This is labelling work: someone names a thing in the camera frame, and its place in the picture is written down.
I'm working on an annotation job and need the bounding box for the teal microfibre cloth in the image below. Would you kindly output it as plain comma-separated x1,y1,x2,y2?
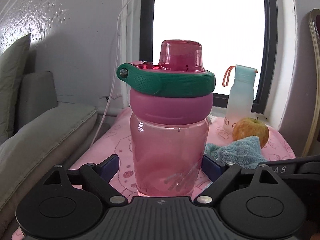
204,135,267,169

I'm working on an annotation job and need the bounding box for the pink water bottle green strap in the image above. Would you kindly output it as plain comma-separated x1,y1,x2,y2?
116,39,217,197

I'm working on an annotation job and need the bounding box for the maroon gold-framed chair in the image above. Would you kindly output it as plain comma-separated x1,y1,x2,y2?
301,8,320,158

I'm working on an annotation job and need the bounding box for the pink printed table cloth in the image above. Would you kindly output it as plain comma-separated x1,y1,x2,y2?
11,106,297,240

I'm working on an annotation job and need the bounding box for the red yellow apple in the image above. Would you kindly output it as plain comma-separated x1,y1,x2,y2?
232,118,270,148

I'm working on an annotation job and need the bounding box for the frosted bottle teal cap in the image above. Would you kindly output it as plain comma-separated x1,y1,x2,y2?
222,65,258,134

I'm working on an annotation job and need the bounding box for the beige sofa cushion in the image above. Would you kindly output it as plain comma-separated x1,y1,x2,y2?
1,35,98,233

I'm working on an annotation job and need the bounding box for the white hanging cord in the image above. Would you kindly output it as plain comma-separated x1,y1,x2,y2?
89,0,151,148

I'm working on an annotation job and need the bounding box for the black window frame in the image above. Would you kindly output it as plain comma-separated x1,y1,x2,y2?
139,0,278,113

